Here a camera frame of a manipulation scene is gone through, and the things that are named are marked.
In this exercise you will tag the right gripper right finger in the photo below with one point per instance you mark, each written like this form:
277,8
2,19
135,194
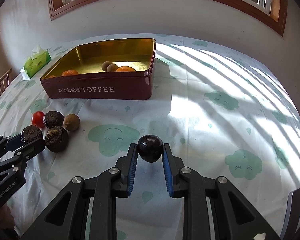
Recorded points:
212,207

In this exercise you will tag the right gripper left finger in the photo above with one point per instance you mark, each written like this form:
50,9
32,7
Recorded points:
87,207

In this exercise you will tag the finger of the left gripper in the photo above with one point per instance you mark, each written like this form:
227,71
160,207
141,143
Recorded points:
30,150
9,144

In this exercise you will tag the wrinkled dark fruit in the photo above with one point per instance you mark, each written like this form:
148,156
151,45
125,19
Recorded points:
30,133
56,139
53,118

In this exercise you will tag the red cherry tomato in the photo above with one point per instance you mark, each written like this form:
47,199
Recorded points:
37,119

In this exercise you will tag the wrinkled dark fruit back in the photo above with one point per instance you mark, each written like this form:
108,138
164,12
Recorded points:
53,118

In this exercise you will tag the brown longan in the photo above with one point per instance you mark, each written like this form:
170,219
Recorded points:
112,68
71,122
105,65

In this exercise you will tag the large front mandarin orange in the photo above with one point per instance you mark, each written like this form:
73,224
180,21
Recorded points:
70,72

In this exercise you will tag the dark purple plum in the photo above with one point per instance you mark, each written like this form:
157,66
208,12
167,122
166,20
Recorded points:
150,148

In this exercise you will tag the small orange kumquat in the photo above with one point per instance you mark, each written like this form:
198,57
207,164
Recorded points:
125,69

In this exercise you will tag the person left hand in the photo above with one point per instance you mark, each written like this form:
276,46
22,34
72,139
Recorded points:
6,219

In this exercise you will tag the dark chair back right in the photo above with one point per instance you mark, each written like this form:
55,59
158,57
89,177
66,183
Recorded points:
292,215

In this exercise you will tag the green tissue pack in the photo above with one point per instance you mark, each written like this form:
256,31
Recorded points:
37,60

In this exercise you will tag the cloud pattern tablecloth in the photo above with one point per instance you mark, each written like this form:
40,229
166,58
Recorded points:
222,112

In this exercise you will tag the red toffee tin box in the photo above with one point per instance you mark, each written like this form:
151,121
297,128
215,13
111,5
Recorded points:
94,83

